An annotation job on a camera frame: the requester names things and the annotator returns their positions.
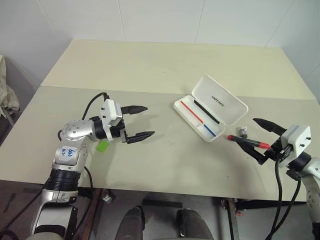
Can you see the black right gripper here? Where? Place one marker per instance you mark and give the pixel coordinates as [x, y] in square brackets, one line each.
[277, 151]

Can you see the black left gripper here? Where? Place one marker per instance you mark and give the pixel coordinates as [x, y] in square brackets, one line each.
[117, 130]

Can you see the red and black marker pen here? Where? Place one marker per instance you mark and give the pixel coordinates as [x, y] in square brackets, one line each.
[262, 144]

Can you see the small grey sharpener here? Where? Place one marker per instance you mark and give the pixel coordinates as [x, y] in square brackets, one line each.
[242, 132]

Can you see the green eraser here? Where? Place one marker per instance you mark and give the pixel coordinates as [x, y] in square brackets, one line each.
[103, 146]

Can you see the white plastic pencil case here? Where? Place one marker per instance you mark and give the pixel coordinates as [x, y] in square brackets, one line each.
[220, 105]

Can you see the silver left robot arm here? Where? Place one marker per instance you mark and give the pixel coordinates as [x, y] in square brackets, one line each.
[75, 130]

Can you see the thin red-brown stick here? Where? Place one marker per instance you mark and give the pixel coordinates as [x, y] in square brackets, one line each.
[191, 112]

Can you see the thin black pen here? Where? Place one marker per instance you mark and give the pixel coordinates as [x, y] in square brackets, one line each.
[206, 111]

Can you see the black table crossbar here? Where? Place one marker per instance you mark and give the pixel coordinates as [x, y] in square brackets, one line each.
[270, 204]

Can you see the small crumpled silver item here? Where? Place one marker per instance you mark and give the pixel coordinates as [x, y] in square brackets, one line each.
[107, 199]

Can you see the black flat bar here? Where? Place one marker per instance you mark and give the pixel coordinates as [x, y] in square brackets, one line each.
[162, 203]

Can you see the rusty metal table leg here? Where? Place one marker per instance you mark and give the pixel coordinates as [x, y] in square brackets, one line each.
[231, 220]

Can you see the dark rounded shape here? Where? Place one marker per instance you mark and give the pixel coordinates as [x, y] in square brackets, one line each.
[131, 225]
[193, 226]

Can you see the crumpled beige cloth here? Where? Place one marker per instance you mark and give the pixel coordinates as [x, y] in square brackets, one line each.
[7, 97]

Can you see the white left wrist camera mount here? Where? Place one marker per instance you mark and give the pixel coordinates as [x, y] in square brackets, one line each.
[110, 110]

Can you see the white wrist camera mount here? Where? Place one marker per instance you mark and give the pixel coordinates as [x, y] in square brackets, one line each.
[300, 140]
[110, 110]

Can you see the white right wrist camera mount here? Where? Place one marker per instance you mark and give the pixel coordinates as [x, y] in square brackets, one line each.
[300, 140]

